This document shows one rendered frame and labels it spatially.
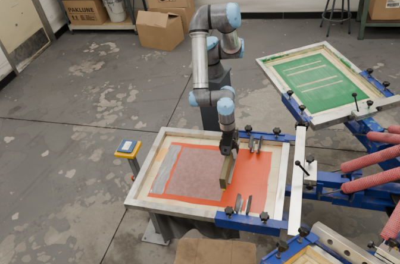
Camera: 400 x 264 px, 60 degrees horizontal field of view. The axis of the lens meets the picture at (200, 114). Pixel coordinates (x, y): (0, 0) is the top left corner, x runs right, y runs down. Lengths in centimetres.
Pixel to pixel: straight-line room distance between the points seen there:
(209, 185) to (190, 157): 24
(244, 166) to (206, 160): 22
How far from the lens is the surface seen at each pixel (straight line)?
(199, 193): 186
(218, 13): 168
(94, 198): 332
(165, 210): 179
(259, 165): 195
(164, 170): 199
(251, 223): 167
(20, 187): 378
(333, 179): 181
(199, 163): 199
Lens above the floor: 243
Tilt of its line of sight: 40 degrees down
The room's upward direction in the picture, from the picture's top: 10 degrees counter-clockwise
